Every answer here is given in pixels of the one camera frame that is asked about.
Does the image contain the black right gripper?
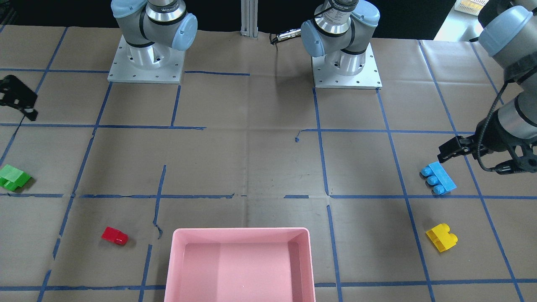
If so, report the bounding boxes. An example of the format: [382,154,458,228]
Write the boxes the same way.
[0,75,39,122]

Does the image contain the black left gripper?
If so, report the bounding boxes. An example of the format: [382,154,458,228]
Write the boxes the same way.
[438,130,504,163]

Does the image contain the blue toy block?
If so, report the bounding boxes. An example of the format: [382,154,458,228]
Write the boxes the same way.
[420,162,457,195]

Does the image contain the green toy block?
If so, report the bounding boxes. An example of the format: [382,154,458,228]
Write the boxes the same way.
[0,164,32,192]

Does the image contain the yellow toy block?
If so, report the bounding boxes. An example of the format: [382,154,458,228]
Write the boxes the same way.
[425,223,458,253]

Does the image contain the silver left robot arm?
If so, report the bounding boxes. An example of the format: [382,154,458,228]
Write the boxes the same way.
[438,0,537,174]

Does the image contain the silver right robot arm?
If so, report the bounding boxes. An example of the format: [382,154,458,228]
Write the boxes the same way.
[1,0,198,126]

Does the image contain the pink plastic box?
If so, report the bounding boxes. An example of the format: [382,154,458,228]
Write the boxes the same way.
[164,227,316,302]

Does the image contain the red toy block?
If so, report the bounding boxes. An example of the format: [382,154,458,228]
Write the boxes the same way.
[100,226,129,245]

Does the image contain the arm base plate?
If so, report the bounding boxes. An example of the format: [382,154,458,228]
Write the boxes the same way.
[311,44,383,90]
[107,36,186,84]

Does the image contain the aluminium frame post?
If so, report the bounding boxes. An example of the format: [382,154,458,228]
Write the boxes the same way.
[240,0,259,40]

